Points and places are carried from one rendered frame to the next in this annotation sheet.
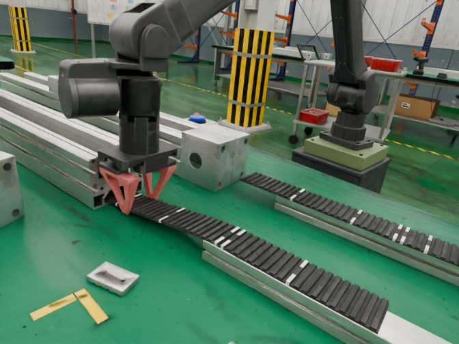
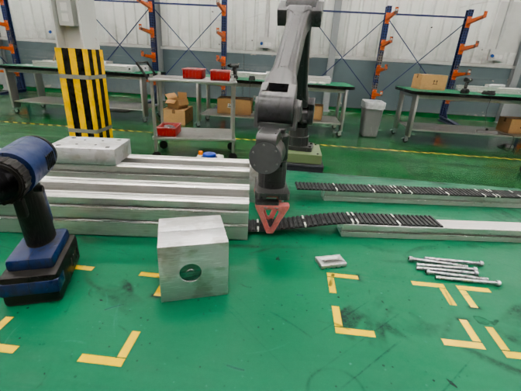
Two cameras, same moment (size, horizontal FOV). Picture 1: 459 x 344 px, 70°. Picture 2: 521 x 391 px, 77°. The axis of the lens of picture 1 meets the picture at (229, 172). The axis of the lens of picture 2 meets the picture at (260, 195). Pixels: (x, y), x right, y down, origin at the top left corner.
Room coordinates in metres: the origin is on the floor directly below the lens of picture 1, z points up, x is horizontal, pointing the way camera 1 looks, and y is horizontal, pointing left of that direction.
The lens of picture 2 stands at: (-0.03, 0.54, 1.12)
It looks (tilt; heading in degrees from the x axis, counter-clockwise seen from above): 23 degrees down; 323
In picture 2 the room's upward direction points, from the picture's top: 3 degrees clockwise
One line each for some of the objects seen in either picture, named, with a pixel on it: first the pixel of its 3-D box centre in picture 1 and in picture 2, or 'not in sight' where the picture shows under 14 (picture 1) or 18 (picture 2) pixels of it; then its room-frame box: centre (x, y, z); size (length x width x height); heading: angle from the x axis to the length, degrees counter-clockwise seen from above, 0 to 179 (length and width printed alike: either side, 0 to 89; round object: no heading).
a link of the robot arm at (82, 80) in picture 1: (111, 69); (273, 133); (0.43, 0.16, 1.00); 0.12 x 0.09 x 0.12; 133
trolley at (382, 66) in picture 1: (343, 101); (191, 111); (3.51, -1.10, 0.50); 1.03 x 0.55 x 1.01; 61
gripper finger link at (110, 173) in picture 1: (132, 183); (270, 210); (0.45, 0.14, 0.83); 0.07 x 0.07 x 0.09; 56
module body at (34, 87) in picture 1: (86, 110); (94, 173); (0.87, 0.40, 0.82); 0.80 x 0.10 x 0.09; 55
